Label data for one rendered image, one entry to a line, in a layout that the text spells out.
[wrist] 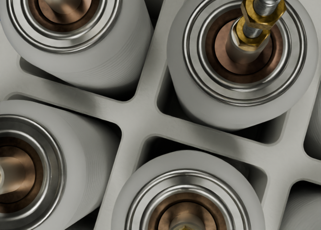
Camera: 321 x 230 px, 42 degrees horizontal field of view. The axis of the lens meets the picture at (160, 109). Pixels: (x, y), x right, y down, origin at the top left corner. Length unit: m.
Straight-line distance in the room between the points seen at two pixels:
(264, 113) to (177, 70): 0.06
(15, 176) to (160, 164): 0.09
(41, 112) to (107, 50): 0.06
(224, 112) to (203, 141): 0.07
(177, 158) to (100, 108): 0.10
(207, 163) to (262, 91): 0.05
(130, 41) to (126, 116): 0.07
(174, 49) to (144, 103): 0.08
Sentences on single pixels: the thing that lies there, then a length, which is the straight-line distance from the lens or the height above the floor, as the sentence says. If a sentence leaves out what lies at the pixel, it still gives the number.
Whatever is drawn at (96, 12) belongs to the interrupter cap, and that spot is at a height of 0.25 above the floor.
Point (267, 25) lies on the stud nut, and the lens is 0.19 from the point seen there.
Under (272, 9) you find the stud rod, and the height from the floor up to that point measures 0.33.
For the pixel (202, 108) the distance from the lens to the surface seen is 0.26.
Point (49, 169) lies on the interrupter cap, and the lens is 0.27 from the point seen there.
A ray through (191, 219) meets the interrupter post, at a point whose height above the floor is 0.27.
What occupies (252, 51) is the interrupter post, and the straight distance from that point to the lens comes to 0.24.
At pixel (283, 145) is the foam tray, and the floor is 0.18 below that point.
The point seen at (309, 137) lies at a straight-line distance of 0.38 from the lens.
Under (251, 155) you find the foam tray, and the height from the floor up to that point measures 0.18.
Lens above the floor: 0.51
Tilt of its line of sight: 83 degrees down
